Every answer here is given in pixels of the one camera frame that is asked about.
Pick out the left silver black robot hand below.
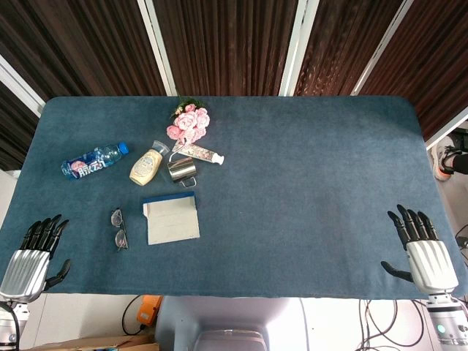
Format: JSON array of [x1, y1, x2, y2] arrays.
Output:
[[0, 214, 72, 303]]

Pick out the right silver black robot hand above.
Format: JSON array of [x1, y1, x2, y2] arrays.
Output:
[[380, 203, 460, 295]]

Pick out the eyeglasses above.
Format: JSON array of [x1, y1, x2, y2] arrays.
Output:
[[110, 208, 129, 252]]

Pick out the blue box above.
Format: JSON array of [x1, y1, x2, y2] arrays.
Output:
[[142, 192, 201, 245]]

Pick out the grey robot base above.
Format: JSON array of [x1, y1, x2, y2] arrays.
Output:
[[155, 295, 308, 351]]

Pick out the white orange sneaker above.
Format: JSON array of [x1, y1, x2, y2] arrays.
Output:
[[433, 144, 458, 182]]

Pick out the person leg black trousers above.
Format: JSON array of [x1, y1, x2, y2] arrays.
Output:
[[452, 151, 468, 173]]

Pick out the blue labelled water bottle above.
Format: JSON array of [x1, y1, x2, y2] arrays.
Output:
[[60, 141, 129, 181]]

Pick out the brown curtain panel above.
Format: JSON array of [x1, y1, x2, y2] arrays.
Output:
[[153, 0, 299, 97], [0, 80, 41, 171], [295, 0, 405, 97], [360, 0, 468, 140], [0, 0, 167, 97]]

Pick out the orange device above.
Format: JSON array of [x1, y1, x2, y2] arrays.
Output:
[[138, 295, 164, 326]]

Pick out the cream squeeze sauce bottle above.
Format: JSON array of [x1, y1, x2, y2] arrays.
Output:
[[129, 140, 171, 186]]

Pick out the blue tablecloth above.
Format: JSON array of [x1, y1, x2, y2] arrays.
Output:
[[0, 95, 458, 299]]

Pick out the stainless steel cup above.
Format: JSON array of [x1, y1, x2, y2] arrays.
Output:
[[167, 152, 198, 188]]

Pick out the floral toothpaste tube white cap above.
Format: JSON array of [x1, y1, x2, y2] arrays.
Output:
[[171, 142, 226, 166]]

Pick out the pink artificial flower bouquet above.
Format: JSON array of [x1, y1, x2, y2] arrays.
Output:
[[166, 95, 211, 144]]

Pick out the black floor cable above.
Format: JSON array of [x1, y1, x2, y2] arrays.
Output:
[[358, 298, 436, 351], [121, 295, 143, 336]]

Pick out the white partition frame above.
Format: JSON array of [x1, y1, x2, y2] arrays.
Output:
[[278, 0, 311, 97], [137, 0, 178, 97], [350, 0, 421, 97], [425, 107, 468, 151], [0, 53, 47, 118]]

